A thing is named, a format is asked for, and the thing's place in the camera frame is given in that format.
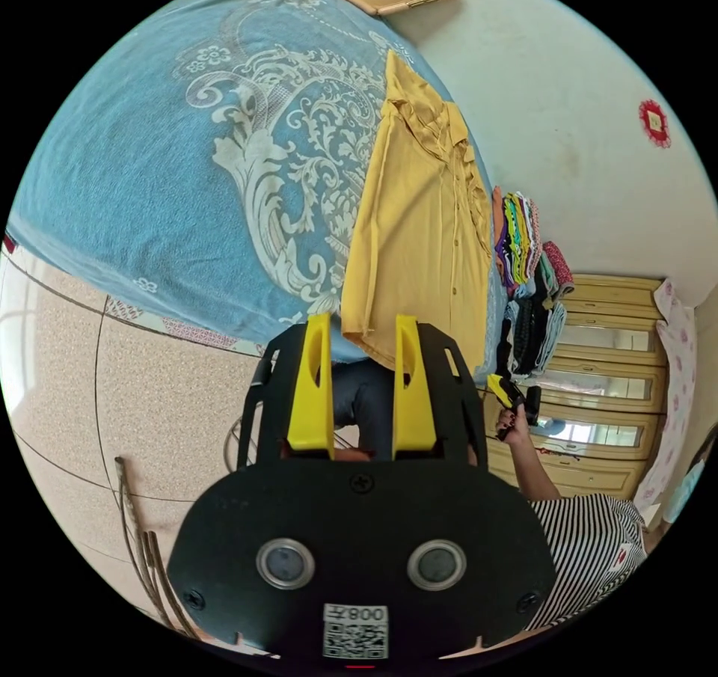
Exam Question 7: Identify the person's body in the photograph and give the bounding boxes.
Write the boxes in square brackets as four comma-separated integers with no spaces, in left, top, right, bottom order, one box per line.
[329,359,718,634]

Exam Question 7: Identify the pile of clothes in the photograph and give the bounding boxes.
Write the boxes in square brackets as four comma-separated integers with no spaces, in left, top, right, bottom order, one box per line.
[491,185,577,382]

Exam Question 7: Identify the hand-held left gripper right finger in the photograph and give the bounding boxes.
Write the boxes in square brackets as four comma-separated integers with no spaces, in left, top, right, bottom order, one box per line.
[392,313,437,462]

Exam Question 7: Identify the person's right forearm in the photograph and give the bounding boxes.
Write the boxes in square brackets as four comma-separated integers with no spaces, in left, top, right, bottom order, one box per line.
[507,432,563,503]

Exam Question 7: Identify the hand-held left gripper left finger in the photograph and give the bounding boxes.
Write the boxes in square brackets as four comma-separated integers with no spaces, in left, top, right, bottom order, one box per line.
[286,313,337,460]

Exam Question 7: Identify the light wooden cupboard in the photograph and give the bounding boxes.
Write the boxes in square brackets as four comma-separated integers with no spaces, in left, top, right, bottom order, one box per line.
[476,273,669,500]

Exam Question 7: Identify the bed with blue printed cover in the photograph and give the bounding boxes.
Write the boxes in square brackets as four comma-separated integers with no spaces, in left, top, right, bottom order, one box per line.
[4,0,509,387]

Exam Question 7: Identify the yellow short-sleeve shirt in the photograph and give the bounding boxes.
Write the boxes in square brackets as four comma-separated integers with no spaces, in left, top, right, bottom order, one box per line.
[340,48,496,373]

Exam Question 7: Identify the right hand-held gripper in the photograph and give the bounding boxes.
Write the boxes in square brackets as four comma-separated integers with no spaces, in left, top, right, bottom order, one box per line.
[486,373,527,443]

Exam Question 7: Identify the red wall ornament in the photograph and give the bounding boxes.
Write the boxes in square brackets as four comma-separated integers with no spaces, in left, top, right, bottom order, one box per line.
[637,99,673,149]

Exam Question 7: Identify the pink flowered curtain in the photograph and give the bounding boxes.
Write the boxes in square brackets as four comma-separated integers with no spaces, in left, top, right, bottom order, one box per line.
[632,278,700,514]

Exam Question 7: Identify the person's right hand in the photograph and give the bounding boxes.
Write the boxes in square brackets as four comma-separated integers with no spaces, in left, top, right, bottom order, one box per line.
[494,402,533,447]

